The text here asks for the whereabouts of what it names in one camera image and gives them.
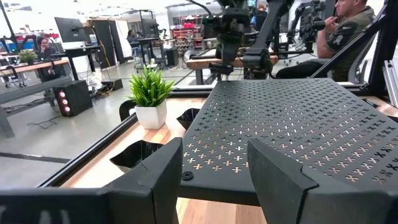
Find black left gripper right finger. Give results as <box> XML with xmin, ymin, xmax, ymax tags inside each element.
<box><xmin>248</xmin><ymin>138</ymin><xmax>398</xmax><ymax>224</ymax></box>

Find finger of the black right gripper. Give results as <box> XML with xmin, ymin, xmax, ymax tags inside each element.
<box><xmin>211</xmin><ymin>40</ymin><xmax>231</xmax><ymax>75</ymax></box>
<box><xmin>229</xmin><ymin>40</ymin><xmax>241</xmax><ymax>67</ymax></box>

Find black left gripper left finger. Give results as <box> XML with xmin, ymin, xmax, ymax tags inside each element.
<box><xmin>0</xmin><ymin>137</ymin><xmax>184</xmax><ymax>224</ymax></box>

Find square flared black plate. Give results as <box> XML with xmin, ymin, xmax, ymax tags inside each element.
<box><xmin>176</xmin><ymin>107</ymin><xmax>201</xmax><ymax>131</ymax></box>
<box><xmin>109</xmin><ymin>139</ymin><xmax>165</xmax><ymax>174</ymax></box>

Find wooden top robot table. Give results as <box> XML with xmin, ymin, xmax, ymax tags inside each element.
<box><xmin>185</xmin><ymin>55</ymin><xmax>280</xmax><ymax>85</ymax></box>

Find person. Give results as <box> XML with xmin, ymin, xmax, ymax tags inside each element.
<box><xmin>126</xmin><ymin>29</ymin><xmax>141</xmax><ymax>44</ymax></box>
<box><xmin>35</xmin><ymin>36</ymin><xmax>58</xmax><ymax>60</ymax></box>
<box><xmin>248</xmin><ymin>0</ymin><xmax>269</xmax><ymax>32</ymax></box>
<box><xmin>275</xmin><ymin>0</ymin><xmax>377</xmax><ymax>82</ymax></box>

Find red storage rack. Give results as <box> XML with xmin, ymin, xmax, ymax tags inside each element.
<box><xmin>172</xmin><ymin>15</ymin><xmax>205</xmax><ymax>50</ymax></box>

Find black perforated metal shelf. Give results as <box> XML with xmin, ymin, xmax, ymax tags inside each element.
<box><xmin>177</xmin><ymin>77</ymin><xmax>398</xmax><ymax>208</ymax></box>

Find green plant in white pot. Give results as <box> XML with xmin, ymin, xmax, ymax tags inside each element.
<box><xmin>127</xmin><ymin>63</ymin><xmax>175</xmax><ymax>131</ymax></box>

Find black floor box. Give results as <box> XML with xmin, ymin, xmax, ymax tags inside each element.
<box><xmin>101</xmin><ymin>78</ymin><xmax>124</xmax><ymax>93</ymax></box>

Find black partition panel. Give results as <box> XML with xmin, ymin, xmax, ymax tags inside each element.
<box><xmin>90</xmin><ymin>19</ymin><xmax>127</xmax><ymax>68</ymax></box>

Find black computer tower RGB lights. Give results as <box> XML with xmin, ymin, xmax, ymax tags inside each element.
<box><xmin>52</xmin><ymin>80</ymin><xmax>94</xmax><ymax>118</ymax></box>

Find grey office chair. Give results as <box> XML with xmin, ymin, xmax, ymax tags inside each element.
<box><xmin>347</xmin><ymin>34</ymin><xmax>379</xmax><ymax>85</ymax></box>

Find black standing desk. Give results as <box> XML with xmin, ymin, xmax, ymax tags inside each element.
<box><xmin>60</xmin><ymin>45</ymin><xmax>100</xmax><ymax>81</ymax></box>

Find silver aluminium extrusion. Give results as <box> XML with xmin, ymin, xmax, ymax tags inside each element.
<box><xmin>382</xmin><ymin>58</ymin><xmax>398</xmax><ymax>108</ymax></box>

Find wooden top desk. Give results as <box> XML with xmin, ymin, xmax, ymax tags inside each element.
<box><xmin>0</xmin><ymin>58</ymin><xmax>73</xmax><ymax>139</ymax></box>

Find small green desk plant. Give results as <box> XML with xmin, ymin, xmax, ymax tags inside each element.
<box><xmin>18</xmin><ymin>49</ymin><xmax>39</xmax><ymax>65</ymax></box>

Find black clamp handle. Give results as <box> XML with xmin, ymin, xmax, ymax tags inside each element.
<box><xmin>119</xmin><ymin>99</ymin><xmax>137</xmax><ymax>122</ymax></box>

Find black monitor on mount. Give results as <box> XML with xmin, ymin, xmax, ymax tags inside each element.
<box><xmin>54</xmin><ymin>16</ymin><xmax>88</xmax><ymax>44</ymax></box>

